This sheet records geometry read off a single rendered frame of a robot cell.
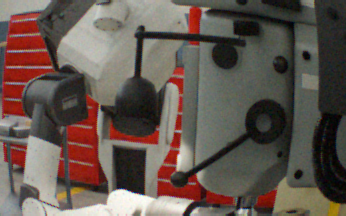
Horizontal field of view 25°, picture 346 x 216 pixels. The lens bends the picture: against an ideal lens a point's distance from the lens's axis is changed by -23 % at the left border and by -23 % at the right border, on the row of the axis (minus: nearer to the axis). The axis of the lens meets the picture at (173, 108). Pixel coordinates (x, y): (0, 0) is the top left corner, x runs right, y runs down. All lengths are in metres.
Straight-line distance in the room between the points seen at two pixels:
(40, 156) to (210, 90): 0.48
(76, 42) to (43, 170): 0.29
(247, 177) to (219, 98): 0.14
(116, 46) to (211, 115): 0.42
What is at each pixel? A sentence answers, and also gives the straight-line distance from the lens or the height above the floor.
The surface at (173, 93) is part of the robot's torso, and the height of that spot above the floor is 1.39.
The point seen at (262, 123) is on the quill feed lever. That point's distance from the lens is 1.45.
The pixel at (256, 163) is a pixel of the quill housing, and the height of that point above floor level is 1.38.
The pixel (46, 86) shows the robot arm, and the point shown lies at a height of 1.45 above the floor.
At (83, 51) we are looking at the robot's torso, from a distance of 1.90.
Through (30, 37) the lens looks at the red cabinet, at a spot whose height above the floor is 1.22.
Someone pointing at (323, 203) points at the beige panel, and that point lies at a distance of 3.39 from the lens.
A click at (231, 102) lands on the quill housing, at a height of 1.48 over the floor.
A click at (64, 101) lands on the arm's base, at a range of 1.86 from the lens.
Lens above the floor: 1.68
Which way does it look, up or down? 8 degrees down
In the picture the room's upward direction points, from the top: 3 degrees clockwise
